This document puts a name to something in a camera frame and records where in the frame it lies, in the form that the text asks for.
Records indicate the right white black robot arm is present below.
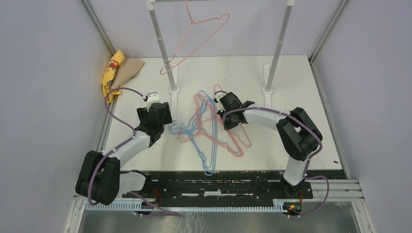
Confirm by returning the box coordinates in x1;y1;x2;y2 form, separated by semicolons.
214;91;323;198

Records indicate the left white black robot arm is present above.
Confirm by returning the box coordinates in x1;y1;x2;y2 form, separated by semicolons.
75;102;172;205

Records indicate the yellow printed cloth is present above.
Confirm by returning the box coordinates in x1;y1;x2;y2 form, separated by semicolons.
102;50;125;97

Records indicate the beige cloth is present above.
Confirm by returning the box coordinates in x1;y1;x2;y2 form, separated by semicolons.
109;58;145;88

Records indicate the right grey rack pole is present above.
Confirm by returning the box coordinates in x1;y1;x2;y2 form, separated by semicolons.
262;0;295;108

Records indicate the grey rack pole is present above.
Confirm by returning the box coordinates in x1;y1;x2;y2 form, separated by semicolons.
145;0;181;112
262;0;295;108

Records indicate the left grey rack pole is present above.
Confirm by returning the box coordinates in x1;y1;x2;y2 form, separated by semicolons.
145;0;181;112

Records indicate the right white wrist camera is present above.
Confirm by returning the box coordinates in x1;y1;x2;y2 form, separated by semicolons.
214;92;225;103

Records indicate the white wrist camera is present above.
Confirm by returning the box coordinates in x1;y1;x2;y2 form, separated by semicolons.
214;92;225;103
143;92;160;105

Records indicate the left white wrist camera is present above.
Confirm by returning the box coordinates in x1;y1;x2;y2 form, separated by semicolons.
143;92;160;105

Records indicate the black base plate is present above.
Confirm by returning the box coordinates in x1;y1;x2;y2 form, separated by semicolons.
136;170;313;207

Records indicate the white slotted cable duct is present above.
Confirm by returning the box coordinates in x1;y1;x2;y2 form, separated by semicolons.
84;199;288;213

